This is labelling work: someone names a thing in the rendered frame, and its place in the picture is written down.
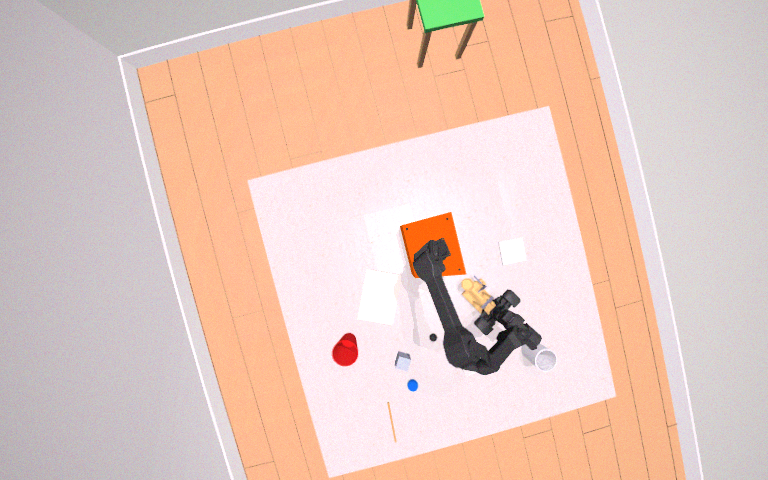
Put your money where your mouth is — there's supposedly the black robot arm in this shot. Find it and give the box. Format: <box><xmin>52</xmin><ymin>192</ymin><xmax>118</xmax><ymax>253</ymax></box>
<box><xmin>413</xmin><ymin>238</ymin><xmax>542</xmax><ymax>375</ymax></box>

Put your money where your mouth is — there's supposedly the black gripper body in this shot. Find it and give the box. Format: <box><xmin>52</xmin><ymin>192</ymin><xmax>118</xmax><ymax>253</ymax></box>
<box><xmin>474</xmin><ymin>290</ymin><xmax>521</xmax><ymax>335</ymax></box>

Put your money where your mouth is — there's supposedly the tan wooden catapult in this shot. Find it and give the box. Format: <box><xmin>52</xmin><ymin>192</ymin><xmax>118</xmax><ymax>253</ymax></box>
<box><xmin>462</xmin><ymin>275</ymin><xmax>496</xmax><ymax>314</ymax></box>

